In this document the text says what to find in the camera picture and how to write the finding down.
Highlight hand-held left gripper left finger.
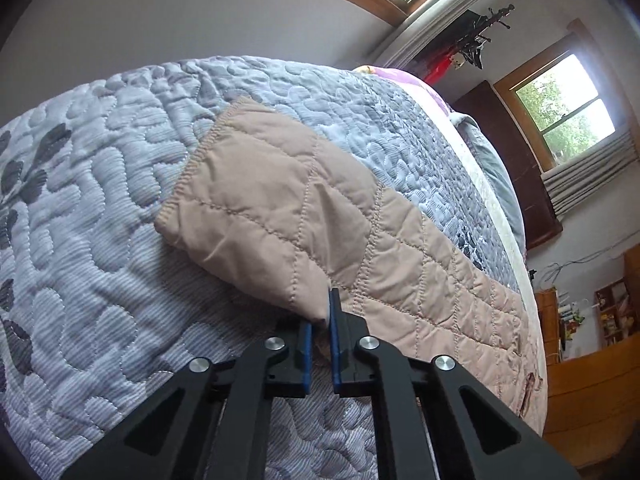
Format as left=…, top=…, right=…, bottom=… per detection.
left=60, top=317, right=314, bottom=480

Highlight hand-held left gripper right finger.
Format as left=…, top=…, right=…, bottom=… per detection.
left=327, top=287, right=583, bottom=480

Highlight tan quilted jacket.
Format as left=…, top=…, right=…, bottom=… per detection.
left=152, top=96, right=548, bottom=436

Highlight wooden desk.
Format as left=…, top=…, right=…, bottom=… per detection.
left=534, top=287, right=568, bottom=367

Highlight grey pillow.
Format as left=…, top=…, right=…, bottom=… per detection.
left=447, top=110, right=526, bottom=261

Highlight grey quilted bedspread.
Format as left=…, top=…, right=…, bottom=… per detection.
left=0, top=55, right=547, bottom=480

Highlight wooden wardrobe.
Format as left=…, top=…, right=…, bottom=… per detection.
left=542, top=247, right=640, bottom=471

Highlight dark brown headboard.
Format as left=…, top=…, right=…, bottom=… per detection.
left=452, top=80, right=563, bottom=248

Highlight pink purple blanket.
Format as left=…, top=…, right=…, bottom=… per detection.
left=352, top=64, right=453, bottom=113

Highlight striped beige curtain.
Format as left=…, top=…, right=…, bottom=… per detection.
left=542, top=130, right=640, bottom=221

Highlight black coat rack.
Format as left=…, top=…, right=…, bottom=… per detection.
left=420, top=4, right=516, bottom=86

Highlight light sheer curtain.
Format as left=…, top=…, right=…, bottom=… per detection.
left=372, top=0, right=496, bottom=68

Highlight white hanging cables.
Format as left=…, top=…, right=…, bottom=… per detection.
left=542, top=252, right=626, bottom=286

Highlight wooden wall shelf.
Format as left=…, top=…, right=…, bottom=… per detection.
left=595, top=277, right=633, bottom=348

